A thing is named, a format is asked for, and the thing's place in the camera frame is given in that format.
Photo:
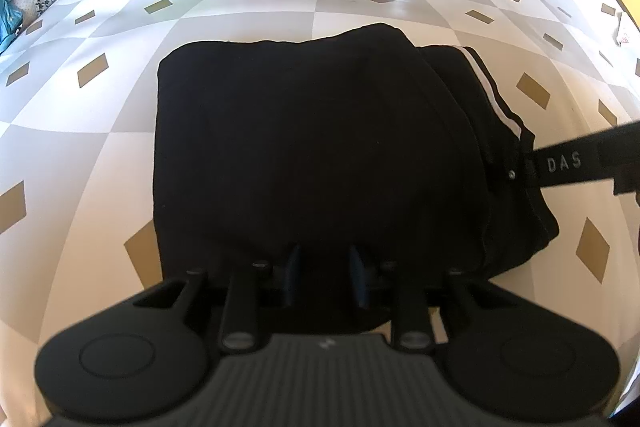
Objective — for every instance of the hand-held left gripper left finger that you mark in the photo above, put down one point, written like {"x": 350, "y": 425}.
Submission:
{"x": 294, "y": 277}

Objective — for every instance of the blue printed garment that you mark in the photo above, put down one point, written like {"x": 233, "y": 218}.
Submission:
{"x": 9, "y": 22}

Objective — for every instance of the black white-striped t-shirt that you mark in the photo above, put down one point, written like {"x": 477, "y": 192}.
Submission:
{"x": 310, "y": 142}

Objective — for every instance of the white box with red print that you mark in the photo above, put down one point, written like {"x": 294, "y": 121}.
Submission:
{"x": 627, "y": 34}

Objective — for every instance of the grey white checkered tablecloth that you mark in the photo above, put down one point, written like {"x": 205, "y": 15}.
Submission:
{"x": 75, "y": 132}

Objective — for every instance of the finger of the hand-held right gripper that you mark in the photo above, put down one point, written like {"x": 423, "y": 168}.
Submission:
{"x": 565, "y": 164}

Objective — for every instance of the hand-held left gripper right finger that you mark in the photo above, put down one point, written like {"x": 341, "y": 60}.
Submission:
{"x": 357, "y": 277}

